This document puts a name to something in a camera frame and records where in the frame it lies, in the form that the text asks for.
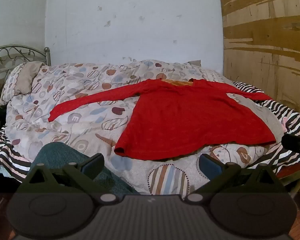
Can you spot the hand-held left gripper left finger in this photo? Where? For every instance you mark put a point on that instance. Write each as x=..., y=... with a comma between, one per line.
x=94, y=163

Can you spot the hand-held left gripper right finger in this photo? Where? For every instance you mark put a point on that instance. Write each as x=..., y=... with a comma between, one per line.
x=209, y=167

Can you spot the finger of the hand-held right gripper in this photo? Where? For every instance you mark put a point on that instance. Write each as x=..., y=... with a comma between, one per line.
x=293, y=143

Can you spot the red long-sleeved shirt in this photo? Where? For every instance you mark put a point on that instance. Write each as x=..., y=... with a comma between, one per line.
x=190, y=120

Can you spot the black white striped bed sheet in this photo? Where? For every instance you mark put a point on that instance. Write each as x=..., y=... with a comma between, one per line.
x=290, y=115

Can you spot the person's leg in teal pants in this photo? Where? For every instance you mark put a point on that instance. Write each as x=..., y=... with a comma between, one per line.
x=65, y=157

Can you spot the grey cloth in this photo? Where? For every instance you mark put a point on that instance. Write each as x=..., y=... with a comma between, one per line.
x=262, y=115

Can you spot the patterned grey quilt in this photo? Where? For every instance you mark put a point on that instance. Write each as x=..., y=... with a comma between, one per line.
x=90, y=110

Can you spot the plywood panel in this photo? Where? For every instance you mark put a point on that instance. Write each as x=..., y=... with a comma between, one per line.
x=267, y=42

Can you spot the patterned pillow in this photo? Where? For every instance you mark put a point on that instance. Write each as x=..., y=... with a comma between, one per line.
x=20, y=80

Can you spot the metal bed headboard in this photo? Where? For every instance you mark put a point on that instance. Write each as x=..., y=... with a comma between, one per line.
x=12, y=55

